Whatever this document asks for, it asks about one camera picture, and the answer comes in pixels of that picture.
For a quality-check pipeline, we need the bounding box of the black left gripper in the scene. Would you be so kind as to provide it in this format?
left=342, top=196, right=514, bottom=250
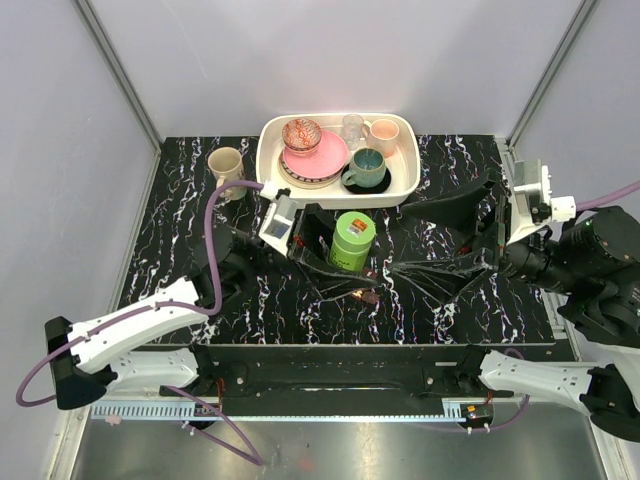
left=240, top=205, right=384, bottom=300

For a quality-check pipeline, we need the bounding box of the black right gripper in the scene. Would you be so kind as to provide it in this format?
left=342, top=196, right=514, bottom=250
left=384, top=164, right=584, bottom=301

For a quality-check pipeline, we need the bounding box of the green bottle cap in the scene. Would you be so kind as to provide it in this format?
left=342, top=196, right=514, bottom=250
left=333, top=211, right=376, bottom=252

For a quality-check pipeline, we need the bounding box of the brown pill organizer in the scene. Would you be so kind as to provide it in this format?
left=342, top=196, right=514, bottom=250
left=351, top=268, right=379, bottom=305

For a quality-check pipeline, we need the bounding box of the green pill bottle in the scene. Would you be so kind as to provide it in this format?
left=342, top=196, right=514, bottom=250
left=328, top=241, right=371, bottom=272

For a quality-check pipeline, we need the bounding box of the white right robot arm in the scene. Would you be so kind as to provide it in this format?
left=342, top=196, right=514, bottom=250
left=391, top=170, right=639, bottom=442

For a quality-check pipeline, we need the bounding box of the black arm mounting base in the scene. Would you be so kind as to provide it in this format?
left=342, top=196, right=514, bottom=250
left=183, top=345, right=490, bottom=399

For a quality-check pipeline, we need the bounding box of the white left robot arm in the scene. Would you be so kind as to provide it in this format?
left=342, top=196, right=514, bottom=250
left=45, top=200, right=376, bottom=410

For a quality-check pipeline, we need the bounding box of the striped rim plate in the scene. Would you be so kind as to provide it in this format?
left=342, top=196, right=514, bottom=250
left=278, top=151, right=340, bottom=190

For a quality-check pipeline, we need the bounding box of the black saucer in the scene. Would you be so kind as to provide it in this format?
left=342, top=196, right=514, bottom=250
left=344, top=169, right=392, bottom=195

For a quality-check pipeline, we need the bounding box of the white rectangular basin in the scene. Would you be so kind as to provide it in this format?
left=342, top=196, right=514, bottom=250
left=255, top=112, right=421, bottom=210

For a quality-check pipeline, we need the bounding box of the pink plate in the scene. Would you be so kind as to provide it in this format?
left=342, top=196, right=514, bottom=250
left=283, top=130, right=349, bottom=180

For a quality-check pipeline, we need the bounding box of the teal green mug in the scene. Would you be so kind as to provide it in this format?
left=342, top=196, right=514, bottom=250
left=341, top=148, right=387, bottom=188

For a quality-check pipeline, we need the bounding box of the red patterned glass bowl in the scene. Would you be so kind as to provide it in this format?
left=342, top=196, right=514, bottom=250
left=281, top=118, right=323, bottom=155

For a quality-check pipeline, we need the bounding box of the peach pink mug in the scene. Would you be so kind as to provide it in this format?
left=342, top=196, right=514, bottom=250
left=366, top=119, right=400, bottom=158

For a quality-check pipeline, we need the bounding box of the beige floral mug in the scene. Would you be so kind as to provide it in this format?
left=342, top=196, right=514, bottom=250
left=207, top=147, right=247, bottom=201

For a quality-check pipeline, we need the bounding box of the clear glass cup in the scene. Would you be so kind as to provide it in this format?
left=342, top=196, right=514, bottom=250
left=341, top=114, right=371, bottom=151

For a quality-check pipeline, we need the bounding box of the right orange power connector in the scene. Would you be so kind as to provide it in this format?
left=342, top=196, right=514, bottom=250
left=462, top=403, right=494, bottom=422

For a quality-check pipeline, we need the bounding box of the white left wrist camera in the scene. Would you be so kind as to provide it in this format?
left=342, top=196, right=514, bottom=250
left=259, top=181, right=299, bottom=257

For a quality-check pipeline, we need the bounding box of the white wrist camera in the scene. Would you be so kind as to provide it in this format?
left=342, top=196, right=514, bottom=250
left=507, top=159, right=577, bottom=245
left=259, top=181, right=299, bottom=257

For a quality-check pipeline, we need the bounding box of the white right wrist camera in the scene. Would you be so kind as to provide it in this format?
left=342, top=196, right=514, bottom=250
left=507, top=159, right=577, bottom=245

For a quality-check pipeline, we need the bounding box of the white slotted cable duct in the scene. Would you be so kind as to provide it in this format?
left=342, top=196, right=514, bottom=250
left=90, top=399, right=464, bottom=423

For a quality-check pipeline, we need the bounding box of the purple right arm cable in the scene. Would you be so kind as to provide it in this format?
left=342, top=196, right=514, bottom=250
left=419, top=180, right=640, bottom=434

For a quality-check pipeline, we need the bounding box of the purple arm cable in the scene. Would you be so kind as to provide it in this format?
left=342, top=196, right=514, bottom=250
left=15, top=179, right=266, bottom=466
left=419, top=180, right=640, bottom=434

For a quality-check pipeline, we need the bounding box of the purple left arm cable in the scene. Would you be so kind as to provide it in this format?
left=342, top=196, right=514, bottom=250
left=15, top=179, right=266, bottom=466

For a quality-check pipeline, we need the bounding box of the right aluminium frame post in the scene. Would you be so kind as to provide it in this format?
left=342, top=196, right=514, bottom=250
left=505, top=0, right=600, bottom=150

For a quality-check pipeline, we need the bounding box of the aluminium frame post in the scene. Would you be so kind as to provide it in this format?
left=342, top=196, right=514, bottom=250
left=505, top=0, right=600, bottom=150
left=71, top=0, right=163, bottom=151

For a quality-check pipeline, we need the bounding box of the left aluminium frame post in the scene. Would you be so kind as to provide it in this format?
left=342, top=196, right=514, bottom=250
left=71, top=0, right=163, bottom=151

